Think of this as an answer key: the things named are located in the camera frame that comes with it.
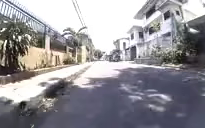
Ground building with canopy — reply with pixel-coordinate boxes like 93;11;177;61
186;9;205;64

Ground green palm bush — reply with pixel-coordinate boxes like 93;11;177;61
0;21;40;76

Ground overhead wires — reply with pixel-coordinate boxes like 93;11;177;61
71;0;90;35

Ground grey concrete road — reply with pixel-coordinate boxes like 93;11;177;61
0;60;205;128

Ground green bushes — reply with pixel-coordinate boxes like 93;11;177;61
149;32;205;66

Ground yellow wall with metal fence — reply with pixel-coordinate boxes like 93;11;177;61
0;0;91;72

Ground pale concrete sidewalk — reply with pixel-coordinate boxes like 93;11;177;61
0;62;93;112

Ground palm tree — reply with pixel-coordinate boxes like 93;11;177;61
61;26;88;48

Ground low dark kerb wall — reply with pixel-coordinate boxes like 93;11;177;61
0;64;78;87

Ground large white building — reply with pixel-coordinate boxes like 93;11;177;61
127;0;191;62

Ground small white building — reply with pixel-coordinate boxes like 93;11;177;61
112;37;131;62

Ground pile of dark debris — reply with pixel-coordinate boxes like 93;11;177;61
18;78;71;116

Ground vehicle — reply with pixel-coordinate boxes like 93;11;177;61
108;49;122;63

